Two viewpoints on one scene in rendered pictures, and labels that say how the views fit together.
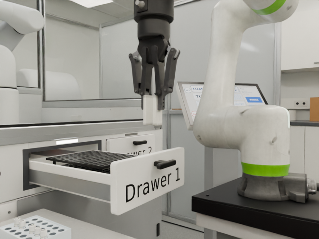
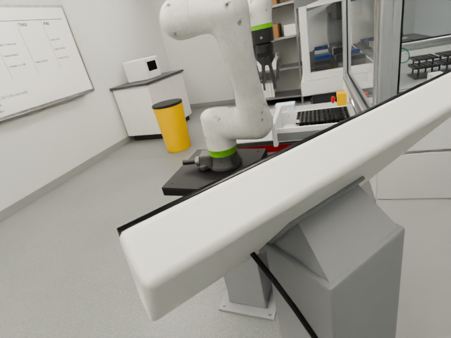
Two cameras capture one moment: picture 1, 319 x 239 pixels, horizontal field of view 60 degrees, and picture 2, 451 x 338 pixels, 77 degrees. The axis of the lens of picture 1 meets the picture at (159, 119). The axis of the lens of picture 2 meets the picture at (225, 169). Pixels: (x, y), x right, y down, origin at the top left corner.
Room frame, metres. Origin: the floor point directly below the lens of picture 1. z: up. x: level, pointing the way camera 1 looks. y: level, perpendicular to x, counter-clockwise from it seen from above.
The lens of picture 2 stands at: (1.89, -0.56, 1.30)
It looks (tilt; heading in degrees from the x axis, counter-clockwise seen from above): 25 degrees down; 167
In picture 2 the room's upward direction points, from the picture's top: 12 degrees counter-clockwise
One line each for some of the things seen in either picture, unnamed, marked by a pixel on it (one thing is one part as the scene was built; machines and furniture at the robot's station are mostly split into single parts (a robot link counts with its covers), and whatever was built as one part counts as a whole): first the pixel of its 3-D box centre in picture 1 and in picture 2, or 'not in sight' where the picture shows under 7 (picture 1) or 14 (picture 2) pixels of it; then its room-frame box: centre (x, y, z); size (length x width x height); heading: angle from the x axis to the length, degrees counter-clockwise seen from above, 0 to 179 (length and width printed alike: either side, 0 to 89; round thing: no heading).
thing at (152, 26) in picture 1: (153, 42); (265, 54); (0.64, 0.01, 1.19); 0.08 x 0.07 x 0.09; 57
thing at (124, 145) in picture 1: (133, 150); not in sight; (1.12, 0.11, 0.87); 0.29 x 0.02 x 0.11; 146
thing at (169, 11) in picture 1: (152, 9); (262, 36); (0.64, 0.02, 1.27); 0.12 x 0.09 x 0.06; 147
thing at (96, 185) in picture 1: (94, 169); (324, 121); (0.80, 0.19, 0.86); 0.40 x 0.26 x 0.06; 56
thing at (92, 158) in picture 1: (96, 168); (322, 121); (0.79, 0.18, 0.87); 0.22 x 0.18 x 0.06; 56
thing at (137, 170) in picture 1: (153, 175); (278, 125); (0.68, 0.01, 0.87); 0.29 x 0.02 x 0.11; 146
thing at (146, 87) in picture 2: not in sight; (154, 95); (-3.26, -0.34, 0.61); 1.15 x 0.72 x 1.22; 142
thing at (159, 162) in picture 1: (162, 163); not in sight; (0.67, -0.01, 0.91); 0.07 x 0.04 x 0.01; 146
